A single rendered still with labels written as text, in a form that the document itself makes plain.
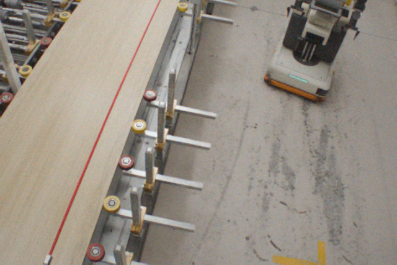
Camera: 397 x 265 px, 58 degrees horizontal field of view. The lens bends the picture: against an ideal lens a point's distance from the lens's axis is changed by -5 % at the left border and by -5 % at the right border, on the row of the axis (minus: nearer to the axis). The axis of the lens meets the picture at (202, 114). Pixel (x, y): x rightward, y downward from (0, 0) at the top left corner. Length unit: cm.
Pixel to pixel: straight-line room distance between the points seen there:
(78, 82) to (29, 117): 38
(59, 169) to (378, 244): 238
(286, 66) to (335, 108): 66
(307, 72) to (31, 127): 252
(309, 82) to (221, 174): 125
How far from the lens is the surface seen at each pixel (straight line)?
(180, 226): 191
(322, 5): 321
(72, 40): 274
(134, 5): 305
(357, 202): 333
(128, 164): 199
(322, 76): 373
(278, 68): 364
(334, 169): 341
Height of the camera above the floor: 257
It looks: 49 degrees down
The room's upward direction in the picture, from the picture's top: 10 degrees clockwise
